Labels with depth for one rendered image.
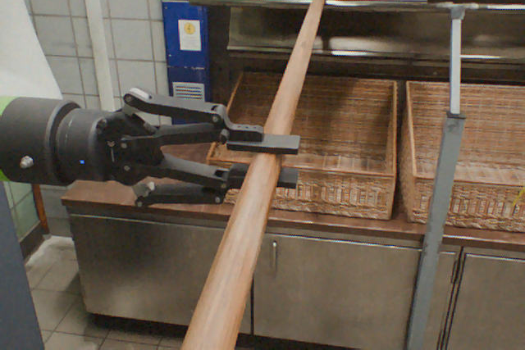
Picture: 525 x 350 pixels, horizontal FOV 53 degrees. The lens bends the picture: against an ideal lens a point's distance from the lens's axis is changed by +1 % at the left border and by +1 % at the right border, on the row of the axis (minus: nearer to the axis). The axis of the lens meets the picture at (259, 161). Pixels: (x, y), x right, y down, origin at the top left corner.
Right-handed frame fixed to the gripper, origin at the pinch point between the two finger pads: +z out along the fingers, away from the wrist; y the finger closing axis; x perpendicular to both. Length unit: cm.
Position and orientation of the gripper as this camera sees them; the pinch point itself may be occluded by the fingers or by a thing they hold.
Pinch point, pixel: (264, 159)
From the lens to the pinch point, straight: 52.9
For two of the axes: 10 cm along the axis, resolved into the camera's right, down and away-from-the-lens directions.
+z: 9.9, 0.8, -1.3
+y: -0.1, 8.9, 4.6
